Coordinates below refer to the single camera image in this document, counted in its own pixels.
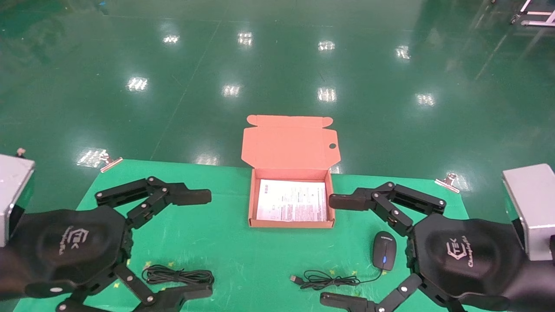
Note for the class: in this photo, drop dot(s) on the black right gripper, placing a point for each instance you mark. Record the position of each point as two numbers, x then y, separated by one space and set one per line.
468 260

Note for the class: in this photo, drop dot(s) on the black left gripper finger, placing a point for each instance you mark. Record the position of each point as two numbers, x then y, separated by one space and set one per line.
182 298

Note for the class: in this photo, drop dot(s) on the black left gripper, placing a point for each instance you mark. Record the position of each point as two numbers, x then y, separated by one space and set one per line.
65 247

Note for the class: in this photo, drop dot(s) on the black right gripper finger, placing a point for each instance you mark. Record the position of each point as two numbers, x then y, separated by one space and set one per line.
347 302
351 201

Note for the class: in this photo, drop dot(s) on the open orange cardboard box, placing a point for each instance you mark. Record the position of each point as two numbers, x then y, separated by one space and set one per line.
288 147

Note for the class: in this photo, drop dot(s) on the white printed instruction sheet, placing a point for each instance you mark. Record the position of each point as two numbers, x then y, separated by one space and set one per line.
291 201

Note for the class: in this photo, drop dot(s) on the metal table clamp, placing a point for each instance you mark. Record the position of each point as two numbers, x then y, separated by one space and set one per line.
110 164
448 183

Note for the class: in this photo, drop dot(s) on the green table mat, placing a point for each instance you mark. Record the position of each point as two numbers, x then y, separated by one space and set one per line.
243 251

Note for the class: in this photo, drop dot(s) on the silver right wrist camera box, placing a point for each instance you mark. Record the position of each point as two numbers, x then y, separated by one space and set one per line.
533 208

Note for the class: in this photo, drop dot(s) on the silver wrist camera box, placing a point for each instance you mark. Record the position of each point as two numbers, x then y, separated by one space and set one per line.
533 208
13 190

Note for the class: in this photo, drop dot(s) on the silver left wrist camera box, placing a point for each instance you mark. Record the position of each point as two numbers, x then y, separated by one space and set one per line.
13 190

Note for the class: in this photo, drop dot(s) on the white metal cart frame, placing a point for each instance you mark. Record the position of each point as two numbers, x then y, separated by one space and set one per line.
535 17

